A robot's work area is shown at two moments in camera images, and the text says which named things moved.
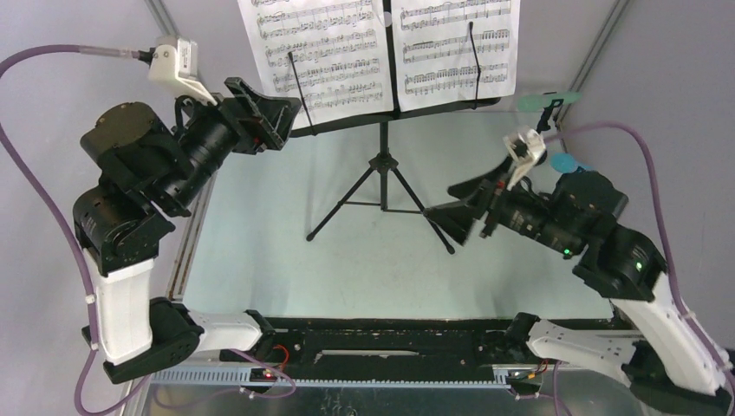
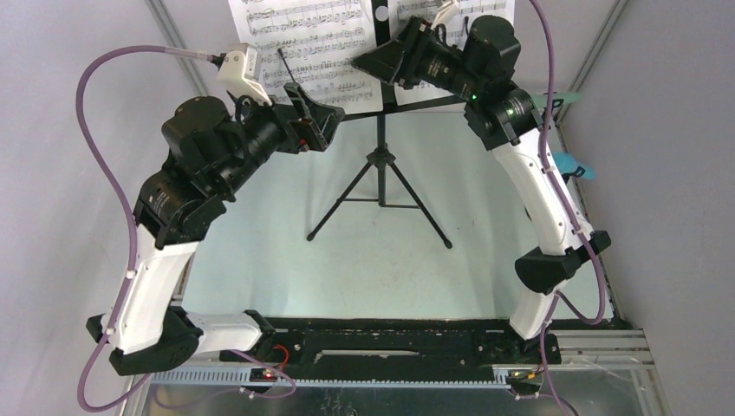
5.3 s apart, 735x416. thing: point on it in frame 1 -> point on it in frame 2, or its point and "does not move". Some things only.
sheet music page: [334, 55] does not move
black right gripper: [453, 219] -> [400, 60]
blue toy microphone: [565, 163] does not move
